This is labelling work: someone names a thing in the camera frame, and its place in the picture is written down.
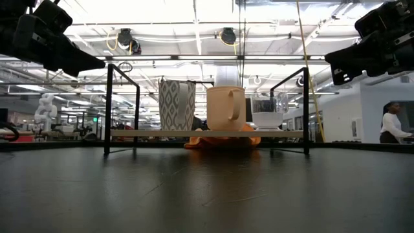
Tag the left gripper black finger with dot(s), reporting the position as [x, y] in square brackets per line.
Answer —
[77, 61]

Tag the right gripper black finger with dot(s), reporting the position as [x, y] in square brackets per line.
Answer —
[351, 61]

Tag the clear plastic footed cup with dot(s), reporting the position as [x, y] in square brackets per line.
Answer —
[268, 119]

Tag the grey white patterned mug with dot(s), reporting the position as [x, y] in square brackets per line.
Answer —
[168, 106]

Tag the peach ceramic mug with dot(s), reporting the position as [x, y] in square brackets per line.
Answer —
[221, 110]

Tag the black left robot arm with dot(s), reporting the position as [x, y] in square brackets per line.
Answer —
[11, 6]

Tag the white robot figure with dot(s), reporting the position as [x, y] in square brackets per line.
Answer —
[45, 111]

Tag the person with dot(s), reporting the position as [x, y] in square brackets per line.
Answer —
[391, 126]

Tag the black monitor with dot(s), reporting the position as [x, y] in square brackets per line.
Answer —
[248, 110]

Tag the white cylinder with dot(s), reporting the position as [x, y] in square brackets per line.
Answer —
[227, 76]

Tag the black horizontal overhead bar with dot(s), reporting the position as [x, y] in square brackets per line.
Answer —
[207, 58]

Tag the orange cloth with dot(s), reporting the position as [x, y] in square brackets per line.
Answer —
[223, 141]

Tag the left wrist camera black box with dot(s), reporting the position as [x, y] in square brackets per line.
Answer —
[55, 16]

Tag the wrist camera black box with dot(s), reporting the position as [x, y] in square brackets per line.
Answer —
[55, 16]
[373, 19]

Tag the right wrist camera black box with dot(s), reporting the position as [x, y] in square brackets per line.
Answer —
[373, 19]

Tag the black frame wooden shelf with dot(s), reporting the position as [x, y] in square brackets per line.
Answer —
[207, 133]

